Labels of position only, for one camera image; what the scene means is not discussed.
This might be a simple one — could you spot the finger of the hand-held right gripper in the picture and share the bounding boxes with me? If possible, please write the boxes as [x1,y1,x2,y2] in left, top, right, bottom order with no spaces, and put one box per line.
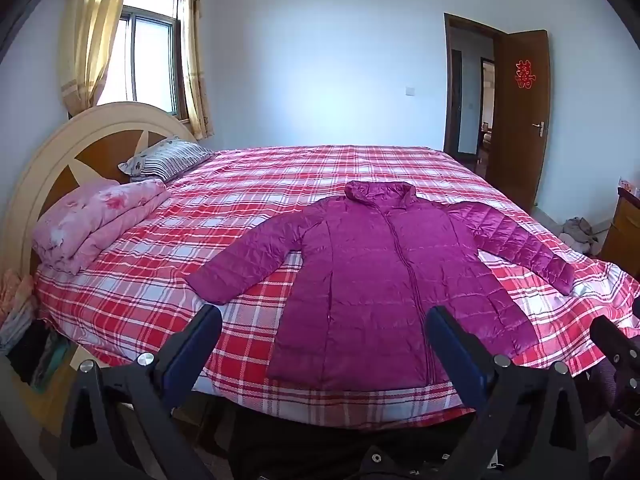
[606,355,640,428]
[590,315,640,361]

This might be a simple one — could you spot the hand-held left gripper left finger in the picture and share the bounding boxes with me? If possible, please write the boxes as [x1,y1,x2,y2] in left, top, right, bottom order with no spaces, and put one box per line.
[57,304,223,480]

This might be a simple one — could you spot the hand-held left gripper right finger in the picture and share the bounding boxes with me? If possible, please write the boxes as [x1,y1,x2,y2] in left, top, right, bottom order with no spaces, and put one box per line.
[425,305,591,480]

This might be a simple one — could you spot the magenta puffer jacket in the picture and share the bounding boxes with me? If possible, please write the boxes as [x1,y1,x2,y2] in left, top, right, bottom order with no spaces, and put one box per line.
[186,180,575,392]

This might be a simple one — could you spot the grey clothes pile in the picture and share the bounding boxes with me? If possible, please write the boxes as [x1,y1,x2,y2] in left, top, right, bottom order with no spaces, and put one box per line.
[557,216,601,256]

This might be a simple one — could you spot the dark patterned cloth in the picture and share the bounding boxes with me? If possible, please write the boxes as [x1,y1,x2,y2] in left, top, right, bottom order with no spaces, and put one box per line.
[575,360,621,426]

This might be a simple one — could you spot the wooden cabinet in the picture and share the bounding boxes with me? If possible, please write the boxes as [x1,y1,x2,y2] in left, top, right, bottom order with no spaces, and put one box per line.
[597,187,640,281]

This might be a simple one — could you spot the folded pink floral quilt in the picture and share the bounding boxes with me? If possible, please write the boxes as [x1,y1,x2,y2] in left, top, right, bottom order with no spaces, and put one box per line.
[31,178,173,276]

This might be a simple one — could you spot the bed with red plaid sheet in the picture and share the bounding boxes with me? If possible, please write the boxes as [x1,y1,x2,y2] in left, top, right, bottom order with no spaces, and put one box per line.
[32,144,640,431]

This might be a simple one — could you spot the striped pillow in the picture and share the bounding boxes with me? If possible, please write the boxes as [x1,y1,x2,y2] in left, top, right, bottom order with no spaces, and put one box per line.
[118,136,215,183]

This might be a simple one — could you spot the brown wooden door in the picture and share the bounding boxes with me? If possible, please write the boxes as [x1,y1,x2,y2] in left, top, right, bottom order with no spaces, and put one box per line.
[486,30,551,213]

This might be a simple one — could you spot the cream and brown headboard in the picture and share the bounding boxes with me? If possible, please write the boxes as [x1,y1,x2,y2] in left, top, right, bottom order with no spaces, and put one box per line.
[0,101,201,281]

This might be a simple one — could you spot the narrow yellow curtain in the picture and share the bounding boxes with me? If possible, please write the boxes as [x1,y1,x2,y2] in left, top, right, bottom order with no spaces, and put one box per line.
[179,0,215,140]

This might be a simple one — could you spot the red paper door decoration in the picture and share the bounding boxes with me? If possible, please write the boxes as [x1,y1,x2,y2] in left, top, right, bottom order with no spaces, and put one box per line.
[515,59,537,90]

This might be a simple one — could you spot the window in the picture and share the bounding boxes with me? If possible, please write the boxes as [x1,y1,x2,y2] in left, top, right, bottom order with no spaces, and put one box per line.
[97,0,186,121]

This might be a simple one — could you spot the wide yellow curtain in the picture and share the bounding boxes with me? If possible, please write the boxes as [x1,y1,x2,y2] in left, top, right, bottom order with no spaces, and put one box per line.
[59,0,138,117]

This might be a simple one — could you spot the brown door frame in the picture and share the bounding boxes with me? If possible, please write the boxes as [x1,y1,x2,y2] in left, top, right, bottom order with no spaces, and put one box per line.
[443,12,511,161]

